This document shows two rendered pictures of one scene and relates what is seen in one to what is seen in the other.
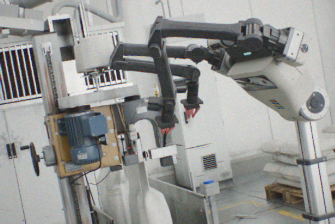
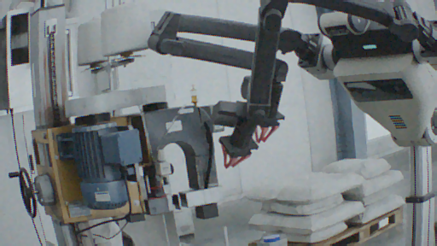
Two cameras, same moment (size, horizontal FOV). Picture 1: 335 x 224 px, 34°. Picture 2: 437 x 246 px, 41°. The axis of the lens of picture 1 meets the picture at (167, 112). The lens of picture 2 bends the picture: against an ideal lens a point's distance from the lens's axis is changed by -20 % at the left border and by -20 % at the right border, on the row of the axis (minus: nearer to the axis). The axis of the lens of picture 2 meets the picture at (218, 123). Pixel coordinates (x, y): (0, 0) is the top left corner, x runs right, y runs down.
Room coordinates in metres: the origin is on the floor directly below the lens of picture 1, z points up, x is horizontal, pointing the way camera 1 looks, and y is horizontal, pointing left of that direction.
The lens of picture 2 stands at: (0.68, 0.56, 1.39)
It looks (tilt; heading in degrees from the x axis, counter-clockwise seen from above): 3 degrees down; 346
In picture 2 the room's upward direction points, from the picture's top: 7 degrees counter-clockwise
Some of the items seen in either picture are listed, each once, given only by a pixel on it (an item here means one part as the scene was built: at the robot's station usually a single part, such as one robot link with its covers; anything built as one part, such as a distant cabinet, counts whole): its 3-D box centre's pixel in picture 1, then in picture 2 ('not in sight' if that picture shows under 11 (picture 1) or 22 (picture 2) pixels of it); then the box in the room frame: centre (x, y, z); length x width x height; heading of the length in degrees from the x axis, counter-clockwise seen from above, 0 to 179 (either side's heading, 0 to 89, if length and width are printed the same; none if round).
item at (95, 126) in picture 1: (95, 128); (121, 152); (2.62, 0.35, 1.25); 0.10 x 0.08 x 0.12; 134
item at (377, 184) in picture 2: not in sight; (369, 184); (5.62, -1.94, 0.44); 0.68 x 0.44 x 0.15; 109
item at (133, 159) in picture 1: (130, 159); (154, 205); (2.92, 0.23, 1.04); 0.08 x 0.06 x 0.05; 109
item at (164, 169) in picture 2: (134, 139); (164, 174); (2.87, 0.19, 1.14); 0.05 x 0.04 x 0.16; 109
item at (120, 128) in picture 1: (114, 119); (126, 140); (2.98, 0.28, 1.26); 0.22 x 0.05 x 0.16; 19
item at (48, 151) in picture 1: (48, 156); (43, 190); (2.85, 0.64, 1.14); 0.11 x 0.06 x 0.11; 19
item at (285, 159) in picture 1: (302, 155); (303, 202); (5.59, -1.27, 0.44); 0.66 x 0.42 x 0.14; 13
